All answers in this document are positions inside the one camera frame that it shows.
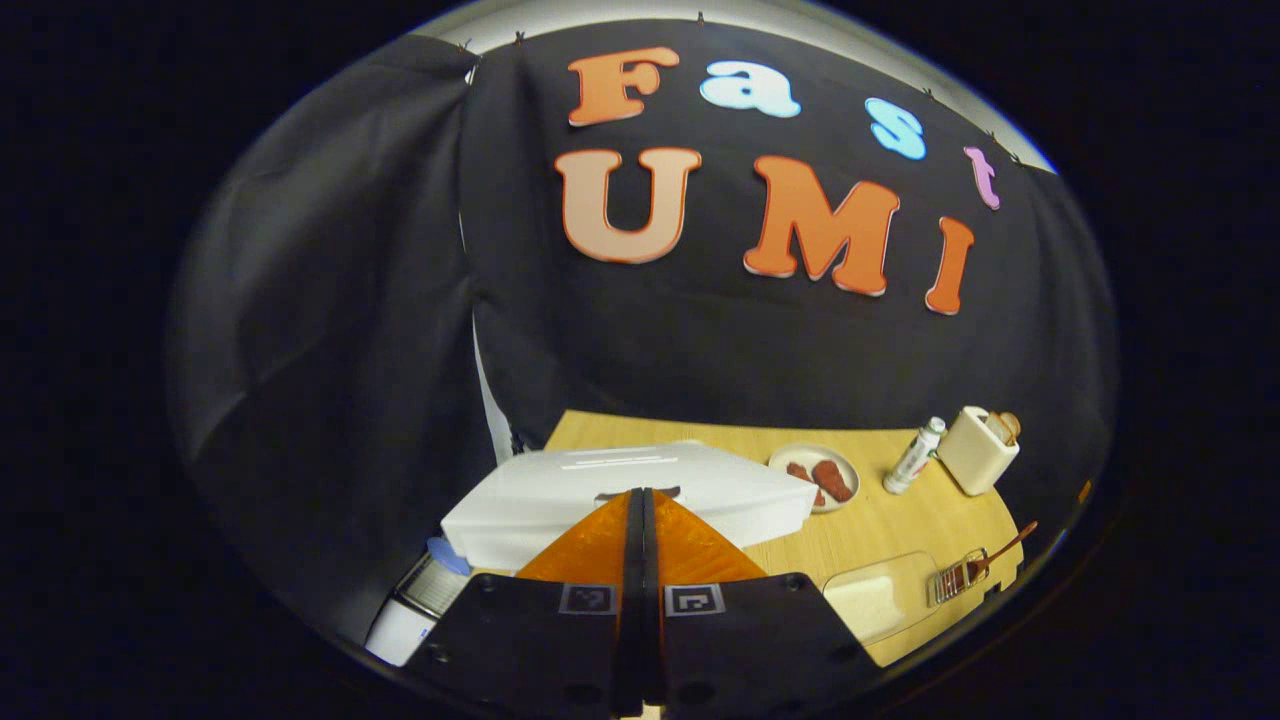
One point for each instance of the white rice cooker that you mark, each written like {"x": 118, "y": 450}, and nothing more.
{"x": 560, "y": 490}

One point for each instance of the white round plate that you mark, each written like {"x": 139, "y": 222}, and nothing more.
{"x": 790, "y": 455}

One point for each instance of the red meat piece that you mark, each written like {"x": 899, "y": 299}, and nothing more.
{"x": 833, "y": 480}
{"x": 800, "y": 472}

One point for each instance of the brown wooden spoon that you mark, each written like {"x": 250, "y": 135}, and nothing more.
{"x": 1000, "y": 555}

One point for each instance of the white toaster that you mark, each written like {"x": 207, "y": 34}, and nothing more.
{"x": 970, "y": 455}

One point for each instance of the white drink bottle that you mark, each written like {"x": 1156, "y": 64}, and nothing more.
{"x": 912, "y": 460}

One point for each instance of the toast bread slice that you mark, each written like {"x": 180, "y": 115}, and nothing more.
{"x": 1003, "y": 427}

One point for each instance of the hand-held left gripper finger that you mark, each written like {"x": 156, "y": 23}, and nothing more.
{"x": 635, "y": 560}
{"x": 652, "y": 560}

